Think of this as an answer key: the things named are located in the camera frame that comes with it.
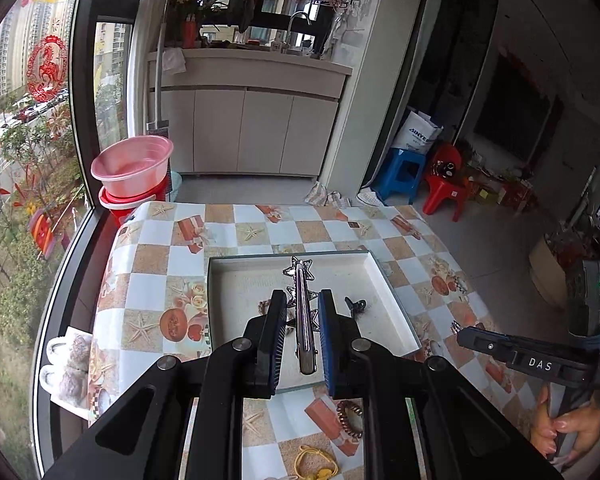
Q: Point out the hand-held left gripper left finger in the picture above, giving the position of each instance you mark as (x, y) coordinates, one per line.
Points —
(275, 340)

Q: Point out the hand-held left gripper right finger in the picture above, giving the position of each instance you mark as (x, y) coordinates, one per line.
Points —
(328, 340)

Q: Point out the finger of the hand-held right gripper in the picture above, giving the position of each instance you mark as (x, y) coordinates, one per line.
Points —
(482, 344)

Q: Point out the silver star hair clip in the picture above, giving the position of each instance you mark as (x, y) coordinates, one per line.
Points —
(305, 320)

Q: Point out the brown patterned hair clip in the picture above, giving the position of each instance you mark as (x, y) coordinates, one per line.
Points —
(265, 306)

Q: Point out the small black claw clip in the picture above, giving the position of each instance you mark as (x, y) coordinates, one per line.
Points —
(355, 305)

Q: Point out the white square tray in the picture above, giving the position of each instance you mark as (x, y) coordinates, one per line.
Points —
(245, 280)

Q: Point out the person's right hand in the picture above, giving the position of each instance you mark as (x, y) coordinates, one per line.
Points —
(577, 422)

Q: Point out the beige planter pot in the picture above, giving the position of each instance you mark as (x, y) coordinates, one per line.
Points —
(547, 272)

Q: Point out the checkered seashell tablecloth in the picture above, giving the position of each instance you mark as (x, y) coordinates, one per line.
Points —
(220, 232)

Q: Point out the pile of cardboard boxes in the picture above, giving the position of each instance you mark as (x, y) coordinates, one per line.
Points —
(505, 190)

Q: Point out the checkered floor rag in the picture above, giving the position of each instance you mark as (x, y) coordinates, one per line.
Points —
(325, 195)

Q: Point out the red plastic chair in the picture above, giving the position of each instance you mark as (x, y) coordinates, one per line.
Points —
(442, 190)

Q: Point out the teal plastic basin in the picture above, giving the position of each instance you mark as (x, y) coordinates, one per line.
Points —
(176, 185)

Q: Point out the blue plastic stool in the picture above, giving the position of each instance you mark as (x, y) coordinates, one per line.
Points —
(397, 165)

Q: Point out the grey and white slipper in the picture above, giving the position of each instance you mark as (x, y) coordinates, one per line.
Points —
(67, 385)
(75, 347)

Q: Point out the red plastic bucket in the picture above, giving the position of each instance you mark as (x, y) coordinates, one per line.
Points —
(125, 205)

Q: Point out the white sink cabinet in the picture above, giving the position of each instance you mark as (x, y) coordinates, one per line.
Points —
(260, 125)

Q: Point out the white printed bag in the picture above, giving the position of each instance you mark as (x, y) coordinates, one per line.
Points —
(417, 132)

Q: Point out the pink plastic basin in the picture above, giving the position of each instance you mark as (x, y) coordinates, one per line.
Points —
(130, 160)

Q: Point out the white pole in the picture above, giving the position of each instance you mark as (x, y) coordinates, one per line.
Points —
(157, 85)

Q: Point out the white cloth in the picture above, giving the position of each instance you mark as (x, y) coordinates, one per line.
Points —
(172, 60)

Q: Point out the chrome faucet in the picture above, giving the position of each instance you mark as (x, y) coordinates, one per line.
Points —
(295, 22)

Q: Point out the red bottle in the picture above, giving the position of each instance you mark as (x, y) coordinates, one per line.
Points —
(189, 32)

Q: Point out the red horse window sticker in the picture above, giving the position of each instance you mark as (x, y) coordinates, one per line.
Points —
(46, 67)

